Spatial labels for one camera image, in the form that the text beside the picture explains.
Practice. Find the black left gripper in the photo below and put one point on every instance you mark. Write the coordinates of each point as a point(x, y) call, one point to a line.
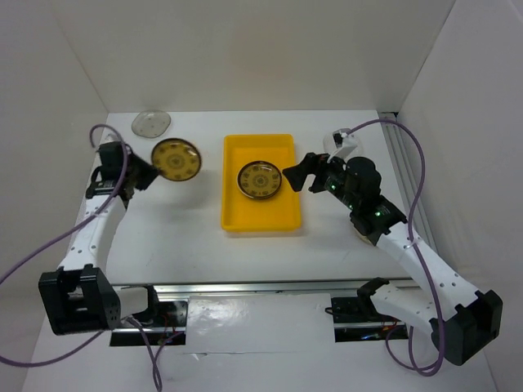
point(149, 173)

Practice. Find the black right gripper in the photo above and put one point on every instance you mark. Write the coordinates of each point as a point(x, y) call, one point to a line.
point(312, 162)

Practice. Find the yellow ornate plate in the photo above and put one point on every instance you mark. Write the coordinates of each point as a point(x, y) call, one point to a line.
point(259, 180)
point(176, 159)

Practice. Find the smoky clear glass plate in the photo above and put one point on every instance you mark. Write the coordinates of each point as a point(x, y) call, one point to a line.
point(151, 124)

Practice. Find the cream plate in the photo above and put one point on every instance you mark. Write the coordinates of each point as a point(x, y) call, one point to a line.
point(364, 238)

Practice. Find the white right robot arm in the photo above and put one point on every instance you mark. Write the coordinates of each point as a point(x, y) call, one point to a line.
point(459, 318)

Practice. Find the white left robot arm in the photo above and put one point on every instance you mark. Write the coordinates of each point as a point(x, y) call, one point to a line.
point(78, 297)

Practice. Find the yellow plastic bin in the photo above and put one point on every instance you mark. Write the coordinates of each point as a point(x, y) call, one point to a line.
point(242, 214)

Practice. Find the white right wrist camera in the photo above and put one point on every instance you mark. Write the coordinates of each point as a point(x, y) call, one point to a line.
point(345, 144)

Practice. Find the right side aluminium rail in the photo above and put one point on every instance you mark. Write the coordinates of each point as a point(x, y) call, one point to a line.
point(405, 160)

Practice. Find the aluminium table rail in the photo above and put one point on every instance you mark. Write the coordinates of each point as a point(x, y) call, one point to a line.
point(258, 288)

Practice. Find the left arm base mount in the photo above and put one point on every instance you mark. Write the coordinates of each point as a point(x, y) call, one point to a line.
point(163, 322)

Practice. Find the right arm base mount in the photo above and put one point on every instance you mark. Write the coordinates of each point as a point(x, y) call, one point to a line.
point(355, 318)

